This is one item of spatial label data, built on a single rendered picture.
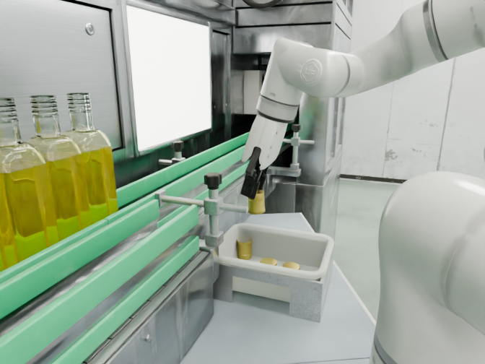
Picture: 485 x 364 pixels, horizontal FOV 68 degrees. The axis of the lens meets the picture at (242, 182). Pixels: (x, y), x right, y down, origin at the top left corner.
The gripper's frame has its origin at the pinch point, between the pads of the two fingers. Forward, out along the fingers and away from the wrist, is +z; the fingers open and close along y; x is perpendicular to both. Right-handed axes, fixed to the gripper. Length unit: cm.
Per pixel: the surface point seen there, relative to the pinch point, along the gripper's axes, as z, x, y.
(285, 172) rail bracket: 12.9, -2.2, -45.4
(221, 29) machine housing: -23, -42, -58
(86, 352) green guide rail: 3.5, -0.6, 45.0
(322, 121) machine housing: -2, 1, -68
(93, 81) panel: -11.6, -33.9, 9.9
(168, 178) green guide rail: 6.3, -18.9, 1.2
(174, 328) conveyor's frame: 10.5, 2.9, 31.5
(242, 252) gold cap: 15.8, 2.2, 1.2
